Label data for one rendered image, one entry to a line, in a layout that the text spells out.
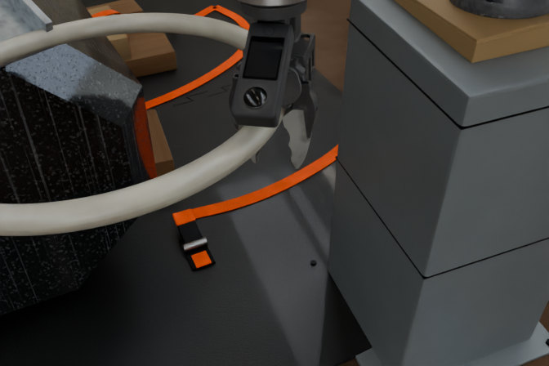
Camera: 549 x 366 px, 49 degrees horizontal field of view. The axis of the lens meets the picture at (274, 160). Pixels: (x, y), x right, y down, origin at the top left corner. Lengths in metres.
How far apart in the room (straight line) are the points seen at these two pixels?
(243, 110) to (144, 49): 2.04
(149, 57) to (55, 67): 1.26
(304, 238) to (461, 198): 0.81
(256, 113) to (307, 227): 1.29
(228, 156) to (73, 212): 0.16
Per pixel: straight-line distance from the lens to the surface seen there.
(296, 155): 0.72
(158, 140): 2.02
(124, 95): 1.41
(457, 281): 1.30
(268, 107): 0.59
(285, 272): 1.74
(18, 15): 1.06
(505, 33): 1.05
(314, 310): 1.66
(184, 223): 1.82
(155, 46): 2.62
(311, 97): 0.67
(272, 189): 1.97
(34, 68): 1.30
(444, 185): 1.06
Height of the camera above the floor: 1.35
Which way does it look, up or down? 40 degrees down
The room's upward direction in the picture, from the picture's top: straight up
